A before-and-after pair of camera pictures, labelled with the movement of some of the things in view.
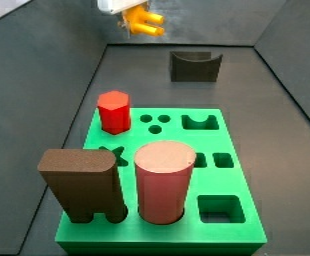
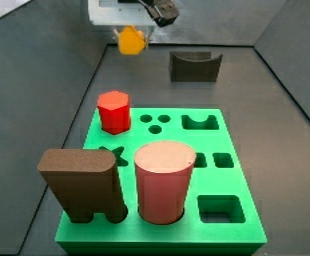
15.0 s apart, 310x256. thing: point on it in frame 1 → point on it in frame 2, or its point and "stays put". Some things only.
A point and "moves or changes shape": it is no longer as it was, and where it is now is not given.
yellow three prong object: (137, 17) moves or changes shape
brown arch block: (82, 177) stays put
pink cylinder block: (163, 164) stays put
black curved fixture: (194, 66) stays put
